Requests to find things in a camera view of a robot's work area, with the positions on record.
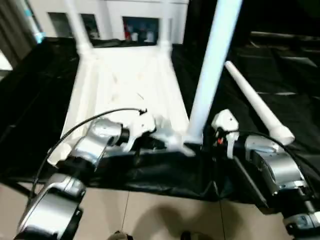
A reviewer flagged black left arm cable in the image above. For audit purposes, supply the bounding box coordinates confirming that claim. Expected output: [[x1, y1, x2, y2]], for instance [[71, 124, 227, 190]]
[[30, 107, 148, 201]]

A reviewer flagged white glass door cabinet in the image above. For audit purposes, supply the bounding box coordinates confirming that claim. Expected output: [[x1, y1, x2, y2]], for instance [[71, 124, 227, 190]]
[[27, 0, 190, 46]]

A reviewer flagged light blue background object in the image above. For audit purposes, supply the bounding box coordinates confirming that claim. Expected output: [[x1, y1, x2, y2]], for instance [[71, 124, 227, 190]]
[[22, 5, 46, 45]]

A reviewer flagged black metal table frame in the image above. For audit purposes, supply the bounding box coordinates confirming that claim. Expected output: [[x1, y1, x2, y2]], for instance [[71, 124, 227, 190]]
[[7, 182, 36, 198]]

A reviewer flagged black left robot foot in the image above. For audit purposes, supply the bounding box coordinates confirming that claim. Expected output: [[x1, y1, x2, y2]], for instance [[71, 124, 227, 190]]
[[107, 230, 134, 240]]

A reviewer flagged black table mat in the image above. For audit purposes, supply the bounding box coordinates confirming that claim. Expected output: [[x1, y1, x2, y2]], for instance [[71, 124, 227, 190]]
[[0, 37, 320, 208]]

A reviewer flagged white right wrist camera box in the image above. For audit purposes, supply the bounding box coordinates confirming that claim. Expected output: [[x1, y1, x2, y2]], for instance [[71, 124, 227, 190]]
[[210, 110, 240, 160]]

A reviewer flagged white plastic table top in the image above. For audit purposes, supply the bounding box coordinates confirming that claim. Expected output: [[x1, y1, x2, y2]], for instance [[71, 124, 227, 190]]
[[47, 42, 201, 166]]

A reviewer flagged grey curtain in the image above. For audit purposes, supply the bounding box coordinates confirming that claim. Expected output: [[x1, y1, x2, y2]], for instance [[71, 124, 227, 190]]
[[0, 0, 36, 66]]

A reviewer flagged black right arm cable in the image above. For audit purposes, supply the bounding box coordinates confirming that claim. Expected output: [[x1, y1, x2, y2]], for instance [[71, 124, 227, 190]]
[[220, 129, 311, 171]]

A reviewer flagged black right robot foot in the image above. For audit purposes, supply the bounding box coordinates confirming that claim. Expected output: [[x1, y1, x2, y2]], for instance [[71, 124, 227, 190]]
[[180, 230, 213, 240]]

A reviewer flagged white plastic table leg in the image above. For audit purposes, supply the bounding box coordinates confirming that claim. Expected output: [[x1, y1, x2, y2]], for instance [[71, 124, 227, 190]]
[[65, 0, 96, 61], [182, 0, 244, 151], [224, 61, 296, 146], [157, 0, 174, 53]]

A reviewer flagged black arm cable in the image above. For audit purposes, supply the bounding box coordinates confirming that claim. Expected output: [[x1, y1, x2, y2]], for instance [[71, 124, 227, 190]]
[[30, 107, 148, 201], [220, 129, 311, 171]]

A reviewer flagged black robot foot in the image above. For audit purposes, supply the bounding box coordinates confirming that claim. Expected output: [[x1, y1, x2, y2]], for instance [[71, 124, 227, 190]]
[[107, 230, 134, 240], [180, 230, 213, 240]]

